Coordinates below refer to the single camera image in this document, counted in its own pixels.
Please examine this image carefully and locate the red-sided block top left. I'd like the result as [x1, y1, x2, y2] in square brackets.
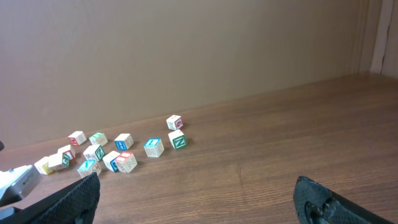
[68, 131, 87, 146]

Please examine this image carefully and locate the plain wooden block far left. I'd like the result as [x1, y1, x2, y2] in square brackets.
[34, 156, 55, 175]

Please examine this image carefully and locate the wooden picture block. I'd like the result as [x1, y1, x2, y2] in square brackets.
[166, 115, 183, 131]
[103, 151, 120, 172]

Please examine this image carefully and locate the red I block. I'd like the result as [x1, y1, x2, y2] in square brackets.
[114, 152, 137, 173]

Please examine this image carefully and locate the wooden picture block top right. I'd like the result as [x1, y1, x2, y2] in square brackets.
[166, 115, 183, 131]

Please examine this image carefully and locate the blue H block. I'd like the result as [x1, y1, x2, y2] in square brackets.
[114, 133, 134, 151]

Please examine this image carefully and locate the green N block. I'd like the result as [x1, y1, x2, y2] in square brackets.
[89, 132, 108, 146]

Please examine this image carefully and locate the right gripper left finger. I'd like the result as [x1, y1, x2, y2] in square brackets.
[1, 172, 100, 224]

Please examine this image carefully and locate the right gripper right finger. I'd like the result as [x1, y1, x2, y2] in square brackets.
[293, 176, 392, 224]

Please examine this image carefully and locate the red-edged block left cluster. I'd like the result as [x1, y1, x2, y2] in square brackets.
[57, 144, 76, 161]

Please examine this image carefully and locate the wooden picture block centre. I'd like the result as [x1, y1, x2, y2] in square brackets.
[103, 151, 120, 172]

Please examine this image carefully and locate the green-sided block right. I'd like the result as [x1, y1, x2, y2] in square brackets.
[168, 129, 187, 150]

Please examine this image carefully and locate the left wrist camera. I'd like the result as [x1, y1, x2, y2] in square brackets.
[1, 165, 41, 207]

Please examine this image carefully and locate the blue L block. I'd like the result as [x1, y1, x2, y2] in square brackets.
[144, 138, 164, 157]

